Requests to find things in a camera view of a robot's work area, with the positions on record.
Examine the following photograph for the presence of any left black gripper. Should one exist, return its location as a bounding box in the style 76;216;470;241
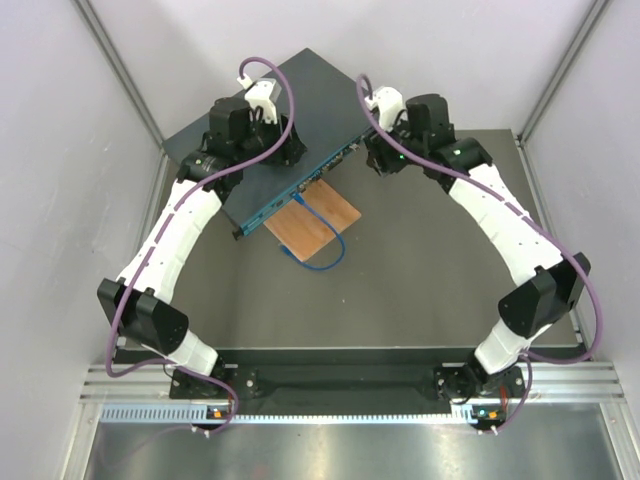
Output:
235;109;307;168

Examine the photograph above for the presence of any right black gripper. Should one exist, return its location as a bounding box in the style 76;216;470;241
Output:
363;111;427;178

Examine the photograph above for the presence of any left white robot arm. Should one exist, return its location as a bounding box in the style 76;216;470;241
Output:
97;97;299;397

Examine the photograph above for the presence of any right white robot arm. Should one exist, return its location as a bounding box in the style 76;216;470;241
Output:
362;87;591;396

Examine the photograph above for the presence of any wooden board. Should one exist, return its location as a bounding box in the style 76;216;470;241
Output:
264;180;361;262

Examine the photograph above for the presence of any blue ethernet cable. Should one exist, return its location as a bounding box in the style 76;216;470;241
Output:
277;193;348;272

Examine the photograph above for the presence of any dark blue network switch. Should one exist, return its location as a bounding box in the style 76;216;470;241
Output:
161;48;371;239

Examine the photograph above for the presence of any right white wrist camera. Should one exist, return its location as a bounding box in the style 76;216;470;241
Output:
365;86;405;132

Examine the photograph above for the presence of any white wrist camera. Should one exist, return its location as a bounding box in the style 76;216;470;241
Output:
237;75;282;125
365;86;405;132

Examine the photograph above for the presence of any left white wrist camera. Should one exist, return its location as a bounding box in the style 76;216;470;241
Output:
237;75;282;125

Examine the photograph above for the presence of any aluminium frame rail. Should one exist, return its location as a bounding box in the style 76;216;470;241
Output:
80;362;623;402

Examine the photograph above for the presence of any grey slotted cable duct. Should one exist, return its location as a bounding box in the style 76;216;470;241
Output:
99;403;481;425

